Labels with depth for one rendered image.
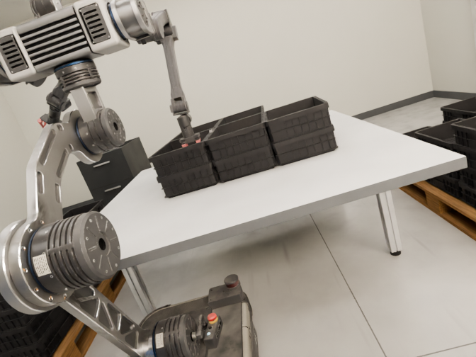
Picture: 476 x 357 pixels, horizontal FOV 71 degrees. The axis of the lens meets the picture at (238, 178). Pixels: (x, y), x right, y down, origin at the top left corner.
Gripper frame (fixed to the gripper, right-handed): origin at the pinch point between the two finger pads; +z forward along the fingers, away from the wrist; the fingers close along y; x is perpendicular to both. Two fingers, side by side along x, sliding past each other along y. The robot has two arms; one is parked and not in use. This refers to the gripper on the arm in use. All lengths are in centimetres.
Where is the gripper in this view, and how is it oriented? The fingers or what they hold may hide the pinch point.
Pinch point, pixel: (195, 153)
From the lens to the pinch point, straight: 172.0
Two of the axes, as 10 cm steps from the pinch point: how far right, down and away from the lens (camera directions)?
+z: 3.1, 9.1, 2.8
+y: -9.5, 3.1, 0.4
